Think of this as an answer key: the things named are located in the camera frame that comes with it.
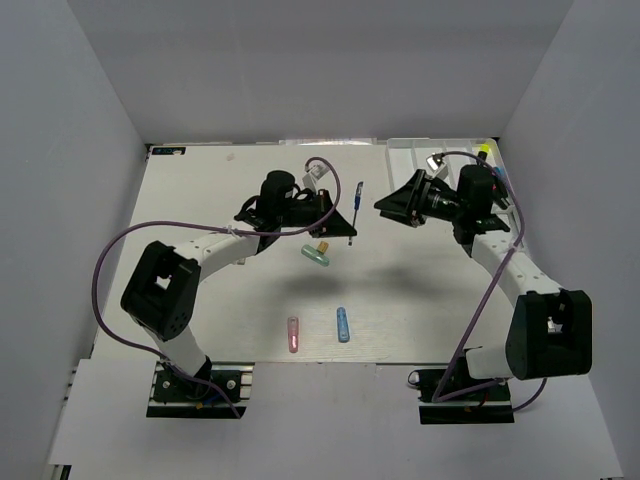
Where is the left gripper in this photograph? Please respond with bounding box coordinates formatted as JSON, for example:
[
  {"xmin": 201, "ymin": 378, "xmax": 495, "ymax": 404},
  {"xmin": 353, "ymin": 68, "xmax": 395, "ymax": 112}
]
[{"xmin": 277, "ymin": 189, "xmax": 357, "ymax": 239}]

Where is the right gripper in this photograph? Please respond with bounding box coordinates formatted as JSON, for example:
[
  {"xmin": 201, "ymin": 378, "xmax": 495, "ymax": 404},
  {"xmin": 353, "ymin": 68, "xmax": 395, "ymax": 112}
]
[{"xmin": 373, "ymin": 169, "xmax": 465, "ymax": 228}]

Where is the green stapler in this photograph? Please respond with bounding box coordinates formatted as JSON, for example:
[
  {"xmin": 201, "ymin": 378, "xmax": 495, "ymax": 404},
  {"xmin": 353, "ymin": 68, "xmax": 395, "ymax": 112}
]
[{"xmin": 301, "ymin": 242, "xmax": 330, "ymax": 267}]

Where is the blue pen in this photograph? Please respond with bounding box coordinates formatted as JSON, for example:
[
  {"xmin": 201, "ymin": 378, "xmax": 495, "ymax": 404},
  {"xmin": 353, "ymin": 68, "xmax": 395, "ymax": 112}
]
[{"xmin": 347, "ymin": 181, "xmax": 364, "ymax": 247}]

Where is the yellow highlighter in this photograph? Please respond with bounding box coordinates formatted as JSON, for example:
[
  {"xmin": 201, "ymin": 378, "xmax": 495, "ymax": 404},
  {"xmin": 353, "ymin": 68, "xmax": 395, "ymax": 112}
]
[{"xmin": 478, "ymin": 144, "xmax": 490, "ymax": 159}]

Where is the pink stapler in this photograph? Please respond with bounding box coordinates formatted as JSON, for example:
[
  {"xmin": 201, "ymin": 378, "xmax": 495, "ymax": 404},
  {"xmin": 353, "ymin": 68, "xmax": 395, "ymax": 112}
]
[{"xmin": 287, "ymin": 316, "xmax": 300, "ymax": 354}]

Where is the blue stapler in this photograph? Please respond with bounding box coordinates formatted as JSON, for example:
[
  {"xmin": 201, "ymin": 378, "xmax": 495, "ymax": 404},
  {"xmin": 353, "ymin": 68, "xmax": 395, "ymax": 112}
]
[{"xmin": 336, "ymin": 307, "xmax": 350, "ymax": 343}]

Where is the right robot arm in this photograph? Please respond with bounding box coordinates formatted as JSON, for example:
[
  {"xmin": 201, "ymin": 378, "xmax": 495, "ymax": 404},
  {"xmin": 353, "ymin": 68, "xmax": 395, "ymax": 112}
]
[{"xmin": 374, "ymin": 164, "xmax": 593, "ymax": 399}]

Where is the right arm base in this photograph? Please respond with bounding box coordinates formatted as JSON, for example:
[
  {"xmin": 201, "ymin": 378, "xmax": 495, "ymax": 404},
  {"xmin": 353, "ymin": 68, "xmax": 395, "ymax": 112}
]
[{"xmin": 407, "ymin": 368, "xmax": 514, "ymax": 426}]

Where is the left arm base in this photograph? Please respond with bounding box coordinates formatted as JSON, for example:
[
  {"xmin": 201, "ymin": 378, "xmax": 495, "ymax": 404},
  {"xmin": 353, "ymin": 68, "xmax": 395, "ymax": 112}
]
[{"xmin": 146, "ymin": 362, "xmax": 254, "ymax": 420}]

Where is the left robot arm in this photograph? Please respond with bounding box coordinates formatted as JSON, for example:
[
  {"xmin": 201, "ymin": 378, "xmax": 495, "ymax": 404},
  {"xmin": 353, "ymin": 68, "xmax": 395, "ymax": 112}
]
[{"xmin": 121, "ymin": 163, "xmax": 357, "ymax": 399}]

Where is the white divided tray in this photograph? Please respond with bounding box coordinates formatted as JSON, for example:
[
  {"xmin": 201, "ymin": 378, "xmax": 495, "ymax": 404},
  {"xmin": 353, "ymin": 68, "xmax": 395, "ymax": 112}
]
[{"xmin": 374, "ymin": 139, "xmax": 515, "ymax": 227}]

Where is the blue label sticker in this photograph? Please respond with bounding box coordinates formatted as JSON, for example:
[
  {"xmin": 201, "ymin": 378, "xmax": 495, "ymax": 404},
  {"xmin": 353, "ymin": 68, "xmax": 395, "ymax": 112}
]
[{"xmin": 151, "ymin": 146, "xmax": 186, "ymax": 156}]

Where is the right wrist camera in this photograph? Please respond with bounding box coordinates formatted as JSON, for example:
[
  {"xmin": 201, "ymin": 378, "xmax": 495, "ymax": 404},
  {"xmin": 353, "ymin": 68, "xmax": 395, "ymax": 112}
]
[{"xmin": 425, "ymin": 152, "xmax": 449, "ymax": 179}]

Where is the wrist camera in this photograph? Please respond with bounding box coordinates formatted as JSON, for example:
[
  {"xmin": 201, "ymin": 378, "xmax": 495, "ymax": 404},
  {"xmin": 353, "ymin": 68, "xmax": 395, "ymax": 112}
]
[
  {"xmin": 425, "ymin": 152, "xmax": 449, "ymax": 179},
  {"xmin": 302, "ymin": 164, "xmax": 329, "ymax": 191}
]

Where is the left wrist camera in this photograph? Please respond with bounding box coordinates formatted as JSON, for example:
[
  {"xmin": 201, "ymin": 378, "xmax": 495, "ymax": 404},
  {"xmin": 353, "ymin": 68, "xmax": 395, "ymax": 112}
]
[{"xmin": 302, "ymin": 164, "xmax": 329, "ymax": 191}]

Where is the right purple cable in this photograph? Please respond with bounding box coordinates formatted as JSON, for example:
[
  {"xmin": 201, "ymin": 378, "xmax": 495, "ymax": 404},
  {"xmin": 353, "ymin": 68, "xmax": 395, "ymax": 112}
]
[{"xmin": 431, "ymin": 151, "xmax": 548, "ymax": 412}]

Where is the purple cable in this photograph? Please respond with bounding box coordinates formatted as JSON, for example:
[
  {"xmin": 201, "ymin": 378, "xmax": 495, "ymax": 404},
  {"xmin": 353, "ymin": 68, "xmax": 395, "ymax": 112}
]
[
  {"xmin": 92, "ymin": 156, "xmax": 343, "ymax": 419},
  {"xmin": 431, "ymin": 151, "xmax": 548, "ymax": 412}
]

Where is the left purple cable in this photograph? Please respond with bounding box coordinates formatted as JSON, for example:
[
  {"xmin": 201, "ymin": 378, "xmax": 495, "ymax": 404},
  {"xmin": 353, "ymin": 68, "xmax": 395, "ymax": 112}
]
[{"xmin": 92, "ymin": 156, "xmax": 343, "ymax": 419}]

